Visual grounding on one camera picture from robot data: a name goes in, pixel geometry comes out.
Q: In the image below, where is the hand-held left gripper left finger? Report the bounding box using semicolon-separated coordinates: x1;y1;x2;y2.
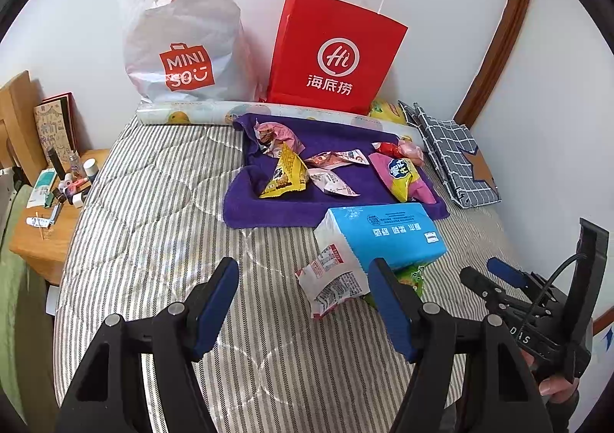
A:
56;257;239;433

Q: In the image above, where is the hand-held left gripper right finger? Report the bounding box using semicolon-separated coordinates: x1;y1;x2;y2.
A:
367;258;569;433

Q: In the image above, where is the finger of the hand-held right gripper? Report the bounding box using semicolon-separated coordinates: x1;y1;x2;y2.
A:
459;266;517;317
486;257;534;288

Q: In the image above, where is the white red-print snack packet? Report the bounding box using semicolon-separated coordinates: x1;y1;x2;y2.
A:
294;244;371;320

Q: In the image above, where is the pink snack packet blue label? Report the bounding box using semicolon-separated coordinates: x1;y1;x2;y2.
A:
368;152;437;205

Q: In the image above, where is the small white snack packet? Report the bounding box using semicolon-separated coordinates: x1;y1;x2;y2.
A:
307;168;361;198

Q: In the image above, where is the yellow snack packet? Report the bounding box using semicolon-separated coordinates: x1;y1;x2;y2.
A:
258;142;309;199

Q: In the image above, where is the pale pink cartoon snack packet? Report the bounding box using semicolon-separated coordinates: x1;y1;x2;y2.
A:
305;150;371;170

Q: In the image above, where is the person's right hand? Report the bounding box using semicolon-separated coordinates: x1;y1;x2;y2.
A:
523;349;582;408

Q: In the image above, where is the green snack packet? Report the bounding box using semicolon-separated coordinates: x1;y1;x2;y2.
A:
363;264;426;306

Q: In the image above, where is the blue tissue pack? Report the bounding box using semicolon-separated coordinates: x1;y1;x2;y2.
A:
314;203;448;273

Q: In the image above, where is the purple towel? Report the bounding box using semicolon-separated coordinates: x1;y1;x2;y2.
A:
223;113;450;229

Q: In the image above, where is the grey plaid fabric bag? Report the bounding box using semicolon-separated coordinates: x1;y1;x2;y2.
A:
398;100;502;210

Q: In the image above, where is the small pink wrapper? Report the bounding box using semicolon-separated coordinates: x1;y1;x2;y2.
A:
396;135;426;166

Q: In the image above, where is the red candy packet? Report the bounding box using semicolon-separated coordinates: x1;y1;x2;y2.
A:
371;139;402;157

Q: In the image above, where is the crumpled pink snack packet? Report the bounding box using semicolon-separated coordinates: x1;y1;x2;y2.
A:
253;120;308;160

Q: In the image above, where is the green blanket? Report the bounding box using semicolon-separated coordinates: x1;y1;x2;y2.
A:
0;183;59;420

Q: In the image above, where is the wooden nightstand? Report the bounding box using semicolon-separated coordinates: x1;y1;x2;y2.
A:
10;148;112;286

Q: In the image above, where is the yellow-green snack bag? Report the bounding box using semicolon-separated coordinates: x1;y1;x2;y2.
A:
368;98;409;125

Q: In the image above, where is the printed paper roll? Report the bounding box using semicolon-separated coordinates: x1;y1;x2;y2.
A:
136;99;414;128

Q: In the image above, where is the green-white tube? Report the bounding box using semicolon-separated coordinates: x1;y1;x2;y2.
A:
26;169;56;209

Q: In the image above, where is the black bottle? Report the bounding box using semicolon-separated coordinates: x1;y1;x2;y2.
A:
46;147;68;181

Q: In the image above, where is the red book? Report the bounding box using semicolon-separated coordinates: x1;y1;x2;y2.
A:
41;92;81;152

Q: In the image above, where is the doodle-cover notebook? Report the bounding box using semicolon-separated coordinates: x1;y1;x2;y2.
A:
33;99;78;161

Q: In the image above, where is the wooden headboard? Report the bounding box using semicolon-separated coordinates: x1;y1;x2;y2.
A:
0;71;47;185

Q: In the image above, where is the red paper bag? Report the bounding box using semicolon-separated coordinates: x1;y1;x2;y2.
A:
266;0;409;117

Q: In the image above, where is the white plastic shopping bag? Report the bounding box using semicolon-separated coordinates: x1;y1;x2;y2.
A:
118;0;261;104

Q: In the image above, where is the brown wooden door frame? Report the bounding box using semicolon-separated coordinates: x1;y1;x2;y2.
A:
453;0;541;128

